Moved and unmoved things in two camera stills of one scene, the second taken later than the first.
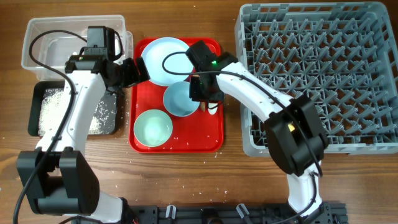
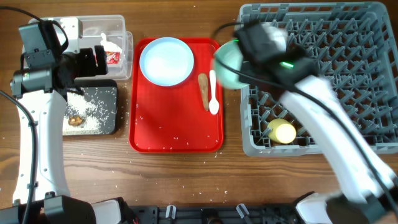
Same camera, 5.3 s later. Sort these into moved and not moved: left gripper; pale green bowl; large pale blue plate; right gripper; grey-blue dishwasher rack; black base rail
Moved: pale green bowl; left gripper; right gripper
Not moved: grey-blue dishwasher rack; black base rail; large pale blue plate
